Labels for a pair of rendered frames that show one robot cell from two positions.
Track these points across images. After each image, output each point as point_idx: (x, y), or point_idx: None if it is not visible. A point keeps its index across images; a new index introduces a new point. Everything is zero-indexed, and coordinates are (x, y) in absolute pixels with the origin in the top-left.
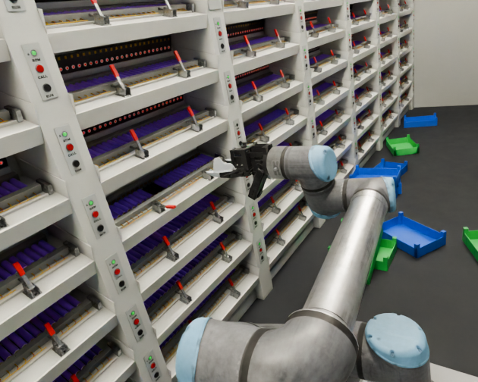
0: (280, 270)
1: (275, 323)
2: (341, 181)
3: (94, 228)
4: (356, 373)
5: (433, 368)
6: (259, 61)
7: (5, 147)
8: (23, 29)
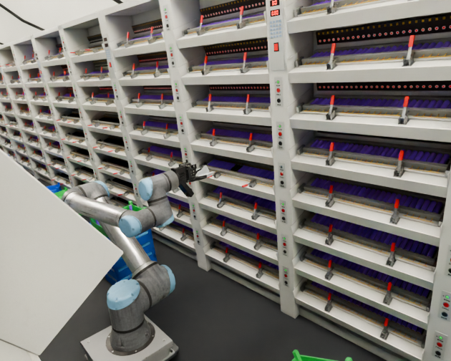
0: (322, 327)
1: (250, 314)
2: (148, 207)
3: (185, 159)
4: None
5: (137, 359)
6: (333, 125)
7: (167, 113)
8: (175, 74)
